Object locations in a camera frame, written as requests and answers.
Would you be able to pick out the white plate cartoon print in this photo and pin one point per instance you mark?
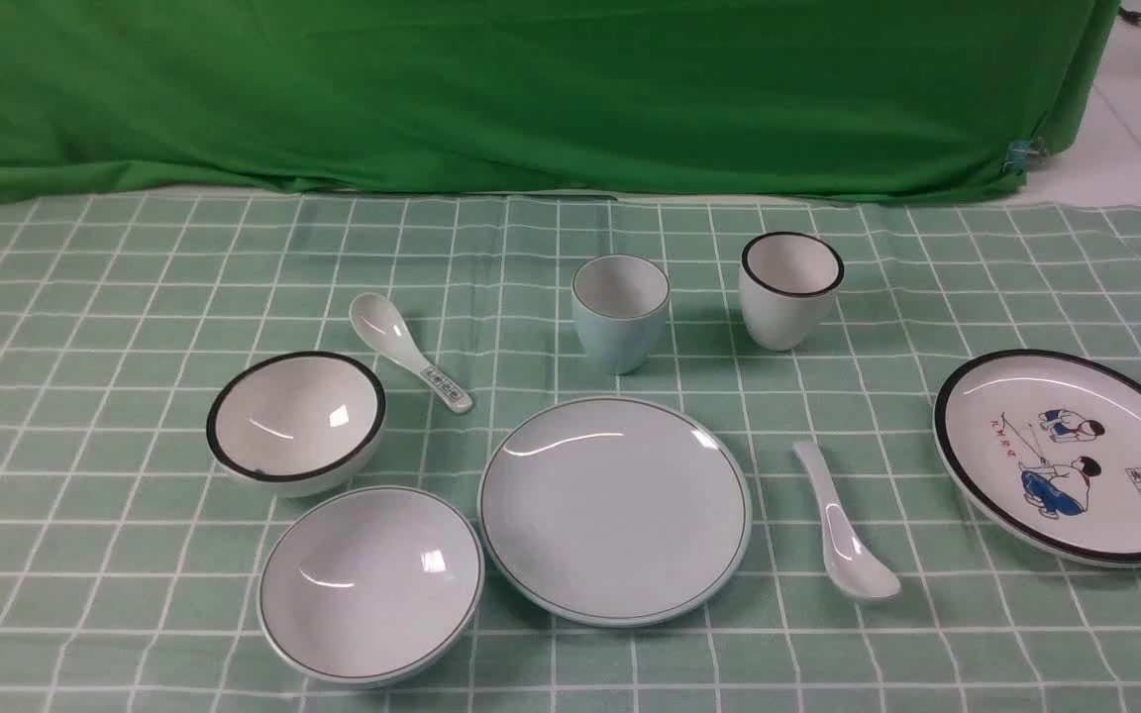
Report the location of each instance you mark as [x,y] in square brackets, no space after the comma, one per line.
[1048,446]

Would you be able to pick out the green backdrop cloth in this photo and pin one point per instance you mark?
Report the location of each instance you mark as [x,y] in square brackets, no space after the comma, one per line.
[874,101]

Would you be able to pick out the green checkered tablecloth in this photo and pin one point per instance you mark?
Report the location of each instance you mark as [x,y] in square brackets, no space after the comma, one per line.
[129,561]

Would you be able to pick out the blue clip on backdrop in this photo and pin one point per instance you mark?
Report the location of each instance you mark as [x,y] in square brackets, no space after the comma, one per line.
[1021,156]

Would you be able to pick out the pale blue cup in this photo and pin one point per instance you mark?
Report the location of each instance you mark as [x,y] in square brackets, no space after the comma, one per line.
[620,310]

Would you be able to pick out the plain white spoon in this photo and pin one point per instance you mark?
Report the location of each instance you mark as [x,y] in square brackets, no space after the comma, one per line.
[851,566]

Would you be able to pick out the white bowl black rim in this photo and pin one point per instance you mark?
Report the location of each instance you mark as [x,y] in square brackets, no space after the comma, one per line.
[297,424]

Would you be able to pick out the white cup black rim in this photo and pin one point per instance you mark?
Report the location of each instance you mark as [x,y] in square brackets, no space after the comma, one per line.
[787,284]

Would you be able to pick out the white spoon patterned handle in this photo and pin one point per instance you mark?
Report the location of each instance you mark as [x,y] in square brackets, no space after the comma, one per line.
[381,326]

